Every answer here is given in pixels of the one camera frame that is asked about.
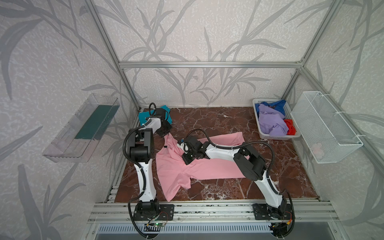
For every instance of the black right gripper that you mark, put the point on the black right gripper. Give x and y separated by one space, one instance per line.
186 156

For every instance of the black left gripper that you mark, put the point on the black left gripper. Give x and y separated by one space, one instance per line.
164 128

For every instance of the pink t-shirt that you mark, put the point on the pink t-shirt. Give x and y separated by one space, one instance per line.
174 174

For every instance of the purple t-shirt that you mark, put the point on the purple t-shirt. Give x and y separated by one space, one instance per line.
272 122

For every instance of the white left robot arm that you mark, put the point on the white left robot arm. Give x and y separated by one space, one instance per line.
139 149

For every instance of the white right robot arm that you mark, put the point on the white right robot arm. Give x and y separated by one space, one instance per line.
253 166

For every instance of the folded teal t-shirt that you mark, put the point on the folded teal t-shirt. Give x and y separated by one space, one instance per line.
144 115

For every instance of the blue t-shirt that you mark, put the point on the blue t-shirt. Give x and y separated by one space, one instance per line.
278 106

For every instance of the red t-shirt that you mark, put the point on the red t-shirt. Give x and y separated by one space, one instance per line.
291 129

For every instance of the clear acrylic wall shelf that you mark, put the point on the clear acrylic wall shelf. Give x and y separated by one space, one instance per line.
79 138

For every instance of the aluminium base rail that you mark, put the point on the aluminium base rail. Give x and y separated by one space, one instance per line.
215 217

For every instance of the white wire mesh basket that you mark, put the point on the white wire mesh basket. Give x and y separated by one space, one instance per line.
325 126

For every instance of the aluminium cage frame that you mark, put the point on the aluminium cage frame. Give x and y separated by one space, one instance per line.
310 53

